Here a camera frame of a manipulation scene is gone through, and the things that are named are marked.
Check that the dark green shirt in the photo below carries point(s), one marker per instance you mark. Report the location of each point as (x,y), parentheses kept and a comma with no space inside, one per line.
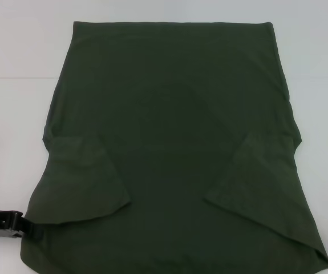
(169,120)

